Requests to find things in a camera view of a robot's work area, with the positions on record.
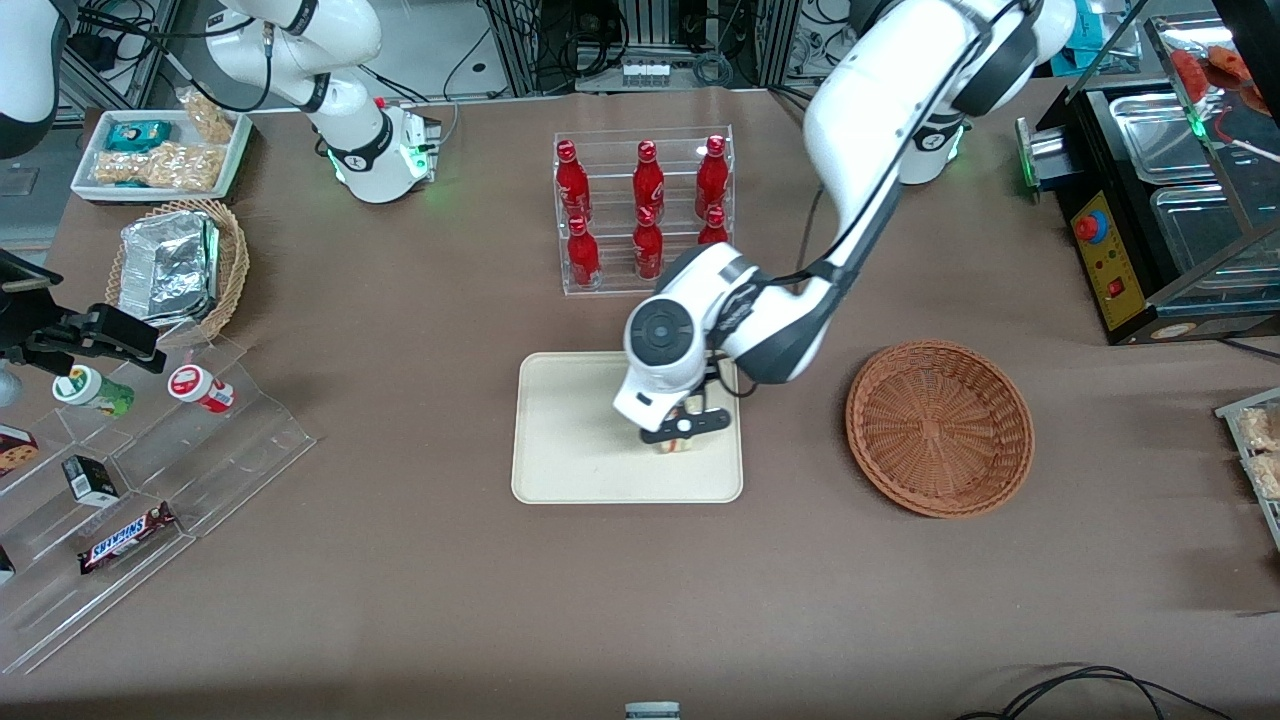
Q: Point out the silver foil wrapped package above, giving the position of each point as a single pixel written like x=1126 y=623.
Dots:
x=165 y=265

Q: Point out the red label small bottle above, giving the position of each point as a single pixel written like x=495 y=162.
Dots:
x=200 y=388

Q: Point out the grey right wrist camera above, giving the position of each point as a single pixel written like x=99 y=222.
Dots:
x=7 y=385

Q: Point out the silver box with green light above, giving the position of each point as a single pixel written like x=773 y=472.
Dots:
x=1045 y=160

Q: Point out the red cola bottle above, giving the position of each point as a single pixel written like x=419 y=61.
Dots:
x=711 y=180
x=583 y=258
x=648 y=185
x=570 y=185
x=712 y=228
x=647 y=245

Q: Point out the tan oval wicker basket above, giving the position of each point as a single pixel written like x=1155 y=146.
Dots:
x=232 y=265

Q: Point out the small steel warmer pan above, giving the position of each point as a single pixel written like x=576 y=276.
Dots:
x=1165 y=135

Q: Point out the brown cookie box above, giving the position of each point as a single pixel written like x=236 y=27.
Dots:
x=15 y=450

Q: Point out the white rectangular snack tray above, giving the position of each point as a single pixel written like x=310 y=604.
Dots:
x=90 y=185

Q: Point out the clear snack bag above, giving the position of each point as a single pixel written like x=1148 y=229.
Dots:
x=1265 y=475
x=1260 y=428

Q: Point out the large clear nut bag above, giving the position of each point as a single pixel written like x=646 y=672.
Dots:
x=165 y=167

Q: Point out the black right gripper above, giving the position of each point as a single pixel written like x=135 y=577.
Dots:
x=62 y=331

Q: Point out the green label small bottle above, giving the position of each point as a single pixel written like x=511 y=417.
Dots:
x=95 y=390

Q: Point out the black food warmer display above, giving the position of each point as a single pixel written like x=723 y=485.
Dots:
x=1110 y=270

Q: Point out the clear acrylic bottle rack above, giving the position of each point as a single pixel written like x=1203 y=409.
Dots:
x=610 y=200

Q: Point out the cream plastic serving tray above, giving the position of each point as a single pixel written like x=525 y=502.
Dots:
x=570 y=430

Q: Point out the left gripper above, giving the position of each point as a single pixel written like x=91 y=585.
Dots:
x=699 y=392

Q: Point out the triangular sandwich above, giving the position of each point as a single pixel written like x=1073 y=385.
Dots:
x=675 y=447

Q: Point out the clear acrylic stepped display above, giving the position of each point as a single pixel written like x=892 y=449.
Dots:
x=230 y=450

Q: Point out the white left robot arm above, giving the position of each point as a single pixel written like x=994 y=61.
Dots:
x=870 y=120

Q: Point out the teal snack packet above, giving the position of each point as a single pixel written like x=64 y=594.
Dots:
x=138 y=134

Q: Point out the snickers chocolate bar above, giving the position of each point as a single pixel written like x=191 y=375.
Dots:
x=125 y=540

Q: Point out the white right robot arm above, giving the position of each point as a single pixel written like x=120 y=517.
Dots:
x=340 y=95

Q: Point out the brown round wicker basket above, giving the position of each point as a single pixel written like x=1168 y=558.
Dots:
x=940 y=430

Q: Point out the small black box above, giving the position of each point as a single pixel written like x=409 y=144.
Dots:
x=90 y=480

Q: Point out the small clear nut bag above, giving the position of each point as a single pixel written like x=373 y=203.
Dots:
x=210 y=118

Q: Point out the red food in warmer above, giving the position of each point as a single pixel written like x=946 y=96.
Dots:
x=1205 y=65

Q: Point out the grey device at table edge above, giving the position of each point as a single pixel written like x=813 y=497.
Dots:
x=652 y=711

